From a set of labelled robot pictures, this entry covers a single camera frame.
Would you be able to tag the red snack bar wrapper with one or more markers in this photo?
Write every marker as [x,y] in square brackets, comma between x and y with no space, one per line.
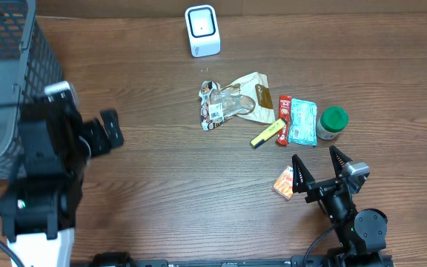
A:
[285,116]

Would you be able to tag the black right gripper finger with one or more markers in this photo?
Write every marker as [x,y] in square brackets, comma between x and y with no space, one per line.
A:
[302,180]
[339,159]

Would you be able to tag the orange Kleenex tissue pack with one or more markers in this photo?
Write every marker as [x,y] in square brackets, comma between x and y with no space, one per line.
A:
[284,183]

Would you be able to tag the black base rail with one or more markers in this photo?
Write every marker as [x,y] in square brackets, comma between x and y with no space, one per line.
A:
[124,259]

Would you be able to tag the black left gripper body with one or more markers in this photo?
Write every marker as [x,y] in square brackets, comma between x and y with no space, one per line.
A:
[97,135]

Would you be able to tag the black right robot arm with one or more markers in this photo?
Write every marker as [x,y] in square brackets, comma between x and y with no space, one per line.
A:
[361,234]

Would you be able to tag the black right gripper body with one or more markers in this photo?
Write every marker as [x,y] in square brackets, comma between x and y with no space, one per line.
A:
[325,188]

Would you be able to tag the yellow black marker pen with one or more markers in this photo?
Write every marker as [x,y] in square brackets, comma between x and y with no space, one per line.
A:
[269,132]

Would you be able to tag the green lid glass jar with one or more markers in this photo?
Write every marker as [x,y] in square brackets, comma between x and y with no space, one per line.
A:
[331,122]

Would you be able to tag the brown cookie snack bag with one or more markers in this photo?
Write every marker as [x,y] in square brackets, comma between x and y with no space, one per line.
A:
[247,97]

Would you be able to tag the white barcode scanner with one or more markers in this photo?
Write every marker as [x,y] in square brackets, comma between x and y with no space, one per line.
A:
[203,30]

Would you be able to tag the grey plastic mesh basket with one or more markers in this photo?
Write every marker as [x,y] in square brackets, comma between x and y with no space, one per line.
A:
[27,65]

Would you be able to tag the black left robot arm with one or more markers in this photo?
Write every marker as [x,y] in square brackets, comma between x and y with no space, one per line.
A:
[38,211]

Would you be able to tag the teal wet wipes pack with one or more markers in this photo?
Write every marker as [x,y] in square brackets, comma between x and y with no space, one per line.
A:
[303,123]

